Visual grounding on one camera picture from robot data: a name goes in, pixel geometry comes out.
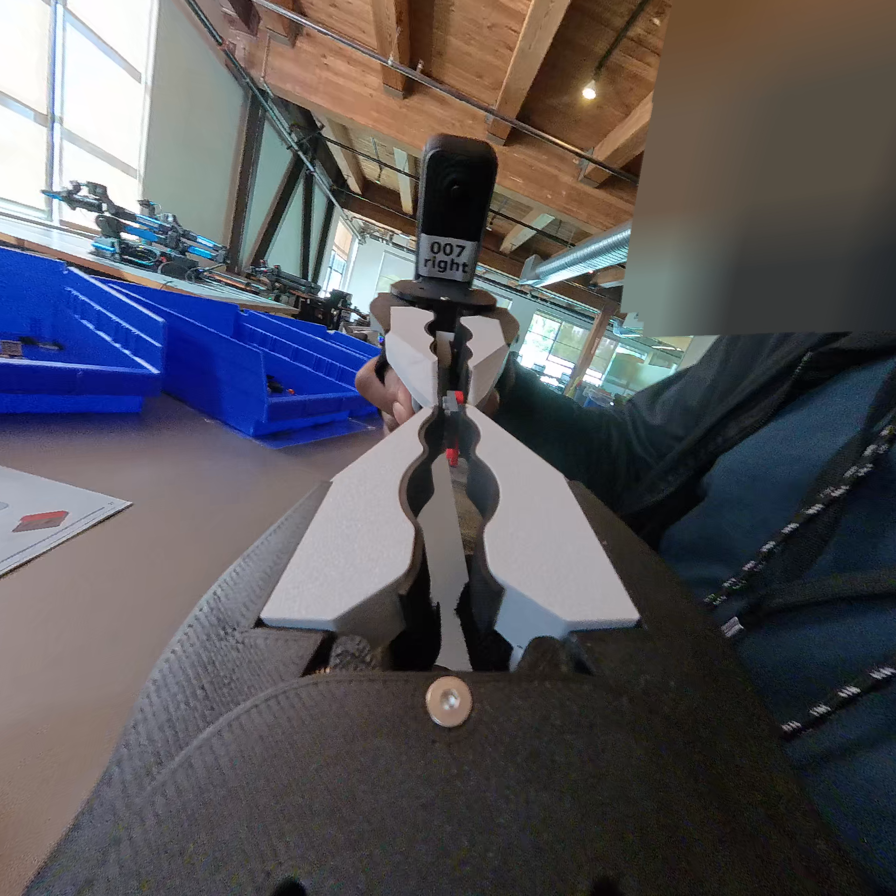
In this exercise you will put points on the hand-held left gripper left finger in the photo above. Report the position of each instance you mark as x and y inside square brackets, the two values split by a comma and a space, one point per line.
[329, 553]

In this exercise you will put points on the grey desk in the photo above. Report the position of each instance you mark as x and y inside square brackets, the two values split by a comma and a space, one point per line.
[140, 630]

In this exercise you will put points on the row of blue robot arms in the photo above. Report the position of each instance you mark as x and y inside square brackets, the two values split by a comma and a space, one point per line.
[126, 231]

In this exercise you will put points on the toy instruction booklet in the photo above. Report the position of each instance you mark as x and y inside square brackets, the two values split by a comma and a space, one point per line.
[49, 518]

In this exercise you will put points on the person's right forearm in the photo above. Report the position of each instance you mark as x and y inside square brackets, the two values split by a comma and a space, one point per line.
[560, 434]

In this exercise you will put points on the long wooden workbench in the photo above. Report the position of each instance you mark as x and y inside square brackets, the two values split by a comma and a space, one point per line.
[35, 236]

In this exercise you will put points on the person's right hand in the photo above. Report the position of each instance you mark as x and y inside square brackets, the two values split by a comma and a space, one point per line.
[395, 409]

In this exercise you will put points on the red toy brick plate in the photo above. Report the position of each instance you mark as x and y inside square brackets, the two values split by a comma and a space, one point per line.
[452, 456]

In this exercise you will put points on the ceiling spot light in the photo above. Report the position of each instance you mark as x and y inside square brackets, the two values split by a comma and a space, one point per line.
[589, 89]

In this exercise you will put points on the person's torso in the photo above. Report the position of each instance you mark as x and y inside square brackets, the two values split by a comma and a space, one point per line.
[770, 560]

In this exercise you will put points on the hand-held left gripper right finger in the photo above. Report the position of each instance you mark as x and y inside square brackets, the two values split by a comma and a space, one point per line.
[560, 553]

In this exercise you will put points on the silver ventilation duct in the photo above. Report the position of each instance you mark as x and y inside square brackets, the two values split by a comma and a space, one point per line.
[588, 248]

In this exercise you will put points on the loose small toy bricks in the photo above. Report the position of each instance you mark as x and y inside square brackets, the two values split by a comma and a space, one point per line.
[280, 387]

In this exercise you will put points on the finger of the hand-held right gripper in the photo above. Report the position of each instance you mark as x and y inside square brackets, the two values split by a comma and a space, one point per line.
[490, 357]
[409, 343]

